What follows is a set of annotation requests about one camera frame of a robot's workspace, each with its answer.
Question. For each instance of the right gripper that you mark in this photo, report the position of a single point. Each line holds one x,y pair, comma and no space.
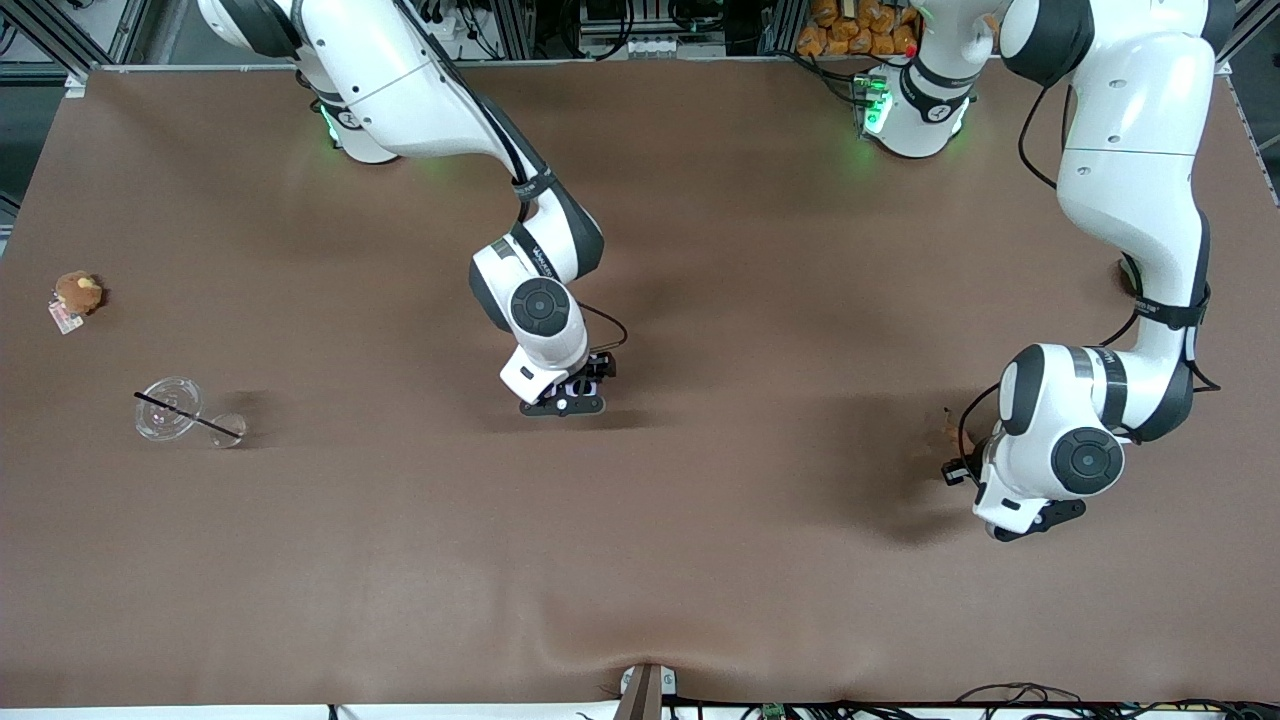
598,367

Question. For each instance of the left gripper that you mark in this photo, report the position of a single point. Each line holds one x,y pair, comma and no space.
957,470

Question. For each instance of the brown lion statue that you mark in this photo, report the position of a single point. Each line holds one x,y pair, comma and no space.
955,435

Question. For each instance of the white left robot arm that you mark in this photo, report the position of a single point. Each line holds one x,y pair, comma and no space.
1130,150

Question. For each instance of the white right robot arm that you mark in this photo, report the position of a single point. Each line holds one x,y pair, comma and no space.
400,90

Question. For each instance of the white power strip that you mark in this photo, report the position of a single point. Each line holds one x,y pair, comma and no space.
445,27

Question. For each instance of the black drinking straw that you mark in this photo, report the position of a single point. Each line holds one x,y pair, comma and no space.
190,417

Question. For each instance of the clear plastic lidded cup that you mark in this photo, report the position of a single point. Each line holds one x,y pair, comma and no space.
168,408

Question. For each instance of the brown plush toy with tag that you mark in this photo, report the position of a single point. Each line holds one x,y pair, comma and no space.
78,293

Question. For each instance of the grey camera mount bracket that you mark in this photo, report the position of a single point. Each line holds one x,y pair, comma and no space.
645,692

